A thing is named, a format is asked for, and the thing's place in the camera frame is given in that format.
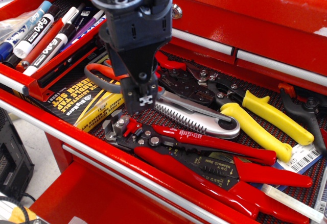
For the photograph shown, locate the black yellow tap wrench box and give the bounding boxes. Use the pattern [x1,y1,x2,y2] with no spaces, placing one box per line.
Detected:
[13,49,124,132]

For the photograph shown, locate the black braided cable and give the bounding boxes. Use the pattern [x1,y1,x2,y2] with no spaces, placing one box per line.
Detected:
[0,192,39,224]

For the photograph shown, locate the white barcode label card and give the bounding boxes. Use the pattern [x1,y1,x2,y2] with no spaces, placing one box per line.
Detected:
[273,144,322,174]

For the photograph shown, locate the light blue cap marker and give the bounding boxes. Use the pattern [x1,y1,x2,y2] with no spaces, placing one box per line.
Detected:
[4,1,52,48]

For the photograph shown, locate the purple marker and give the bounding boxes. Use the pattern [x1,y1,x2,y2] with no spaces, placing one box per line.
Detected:
[60,10,104,52]

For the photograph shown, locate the dark blue marker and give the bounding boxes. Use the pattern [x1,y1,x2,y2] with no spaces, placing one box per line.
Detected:
[0,42,14,62]

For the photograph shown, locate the red automatic wire stripper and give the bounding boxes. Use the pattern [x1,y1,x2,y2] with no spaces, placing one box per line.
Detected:
[102,110,276,219]

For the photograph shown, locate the red flat wire stripper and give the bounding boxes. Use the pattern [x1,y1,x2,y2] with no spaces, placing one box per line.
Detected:
[167,147,314,224]

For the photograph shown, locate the white Expo marker black cap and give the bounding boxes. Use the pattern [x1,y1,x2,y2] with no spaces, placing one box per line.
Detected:
[23,23,76,77]

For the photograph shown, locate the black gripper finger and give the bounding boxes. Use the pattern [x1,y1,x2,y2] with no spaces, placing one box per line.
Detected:
[120,78,142,114]
[139,73,158,109]

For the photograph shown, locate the red marker drawer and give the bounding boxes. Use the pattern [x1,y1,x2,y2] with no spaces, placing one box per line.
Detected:
[1,0,105,102]

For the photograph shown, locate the yellow handled tin snips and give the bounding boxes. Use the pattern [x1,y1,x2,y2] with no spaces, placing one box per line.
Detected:
[186,63,314,163]

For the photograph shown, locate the clear plastic bag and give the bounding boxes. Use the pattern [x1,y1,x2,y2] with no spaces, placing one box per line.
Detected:
[1,10,39,43]

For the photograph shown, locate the black red drawer liner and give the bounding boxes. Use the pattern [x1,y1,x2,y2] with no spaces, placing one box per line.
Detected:
[51,0,327,223]

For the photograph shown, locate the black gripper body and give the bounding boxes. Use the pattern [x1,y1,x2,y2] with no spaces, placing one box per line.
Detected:
[98,0,172,81]

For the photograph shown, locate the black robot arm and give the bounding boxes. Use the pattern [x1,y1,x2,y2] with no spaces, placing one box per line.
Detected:
[91,0,172,114]

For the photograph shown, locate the red barrel marker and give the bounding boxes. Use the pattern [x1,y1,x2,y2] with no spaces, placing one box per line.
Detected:
[15,7,78,72]

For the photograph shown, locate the red handled crimping tool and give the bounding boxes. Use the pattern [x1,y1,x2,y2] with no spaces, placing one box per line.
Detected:
[155,52,214,107]

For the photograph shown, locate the yellow sponge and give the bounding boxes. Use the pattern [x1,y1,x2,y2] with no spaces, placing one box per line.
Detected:
[9,207,37,223]

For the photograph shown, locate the black electronics box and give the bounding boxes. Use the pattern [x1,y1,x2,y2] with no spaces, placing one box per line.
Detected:
[1,109,34,201]

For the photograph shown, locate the red tool chest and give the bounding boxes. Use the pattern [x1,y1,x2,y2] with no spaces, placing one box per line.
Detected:
[1,0,326,223]

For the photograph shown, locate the orange grey handled scissors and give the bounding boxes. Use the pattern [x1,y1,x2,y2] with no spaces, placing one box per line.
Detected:
[83,59,166,99]

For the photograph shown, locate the clear plastic tube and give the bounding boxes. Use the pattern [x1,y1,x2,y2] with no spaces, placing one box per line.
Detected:
[261,184,326,223]

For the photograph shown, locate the silver chest lock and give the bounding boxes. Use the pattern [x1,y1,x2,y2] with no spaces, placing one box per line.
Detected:
[172,4,183,19]

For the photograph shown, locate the black pen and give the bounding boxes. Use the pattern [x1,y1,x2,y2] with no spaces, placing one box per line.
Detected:
[38,38,103,88]

